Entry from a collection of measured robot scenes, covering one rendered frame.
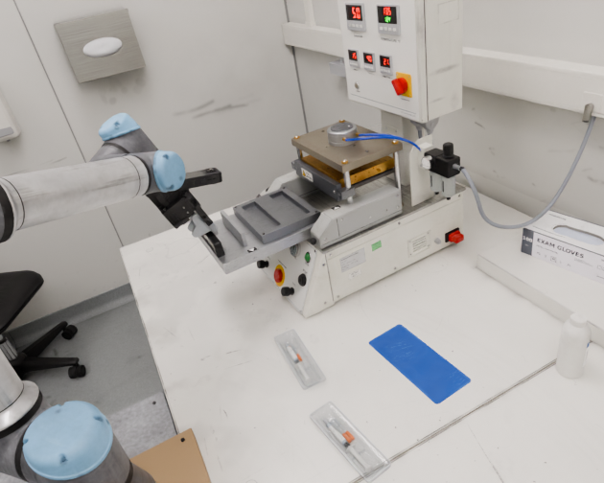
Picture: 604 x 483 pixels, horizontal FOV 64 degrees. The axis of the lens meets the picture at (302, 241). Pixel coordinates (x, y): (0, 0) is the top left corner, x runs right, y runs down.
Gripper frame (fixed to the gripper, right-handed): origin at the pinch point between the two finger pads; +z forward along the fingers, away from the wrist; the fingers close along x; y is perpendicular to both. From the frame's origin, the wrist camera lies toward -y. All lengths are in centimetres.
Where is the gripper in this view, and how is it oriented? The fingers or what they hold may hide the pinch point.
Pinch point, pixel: (216, 228)
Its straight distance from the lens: 123.4
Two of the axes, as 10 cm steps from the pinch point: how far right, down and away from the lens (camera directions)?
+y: -7.6, 6.4, -1.2
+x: 4.7, 4.1, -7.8
